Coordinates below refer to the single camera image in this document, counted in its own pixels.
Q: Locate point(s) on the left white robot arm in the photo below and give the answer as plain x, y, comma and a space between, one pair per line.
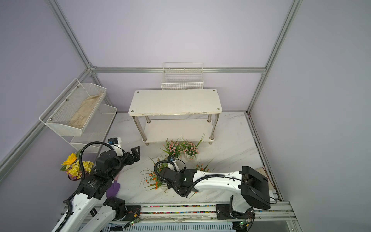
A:
93, 187

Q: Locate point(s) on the white two-tier rack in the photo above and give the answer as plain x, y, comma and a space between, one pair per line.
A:
161, 115

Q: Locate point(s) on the beige cloth on table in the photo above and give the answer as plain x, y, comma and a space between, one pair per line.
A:
262, 171

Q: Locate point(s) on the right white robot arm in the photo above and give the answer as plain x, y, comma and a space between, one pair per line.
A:
249, 187

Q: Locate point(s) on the white mesh wall shelf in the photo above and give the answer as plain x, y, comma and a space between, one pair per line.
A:
57, 116

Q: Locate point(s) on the white wire basket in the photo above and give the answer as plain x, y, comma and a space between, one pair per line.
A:
182, 76

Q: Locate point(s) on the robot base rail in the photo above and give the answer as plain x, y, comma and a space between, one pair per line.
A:
167, 216

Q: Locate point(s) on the pink flower pot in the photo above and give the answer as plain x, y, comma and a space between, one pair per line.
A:
173, 147
190, 148

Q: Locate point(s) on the beige cloth in shelf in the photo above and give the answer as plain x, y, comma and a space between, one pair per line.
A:
80, 118

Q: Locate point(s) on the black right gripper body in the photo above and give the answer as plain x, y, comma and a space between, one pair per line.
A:
170, 185

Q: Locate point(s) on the purple pink spray bottle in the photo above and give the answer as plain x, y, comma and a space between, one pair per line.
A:
114, 189

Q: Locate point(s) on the orange flower pot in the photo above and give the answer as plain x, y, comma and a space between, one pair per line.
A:
203, 166
150, 179

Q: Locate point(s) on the yellow flower bouquet vase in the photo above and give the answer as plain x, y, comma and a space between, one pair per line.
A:
71, 167

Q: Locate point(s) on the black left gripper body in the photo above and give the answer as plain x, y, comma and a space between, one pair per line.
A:
125, 160

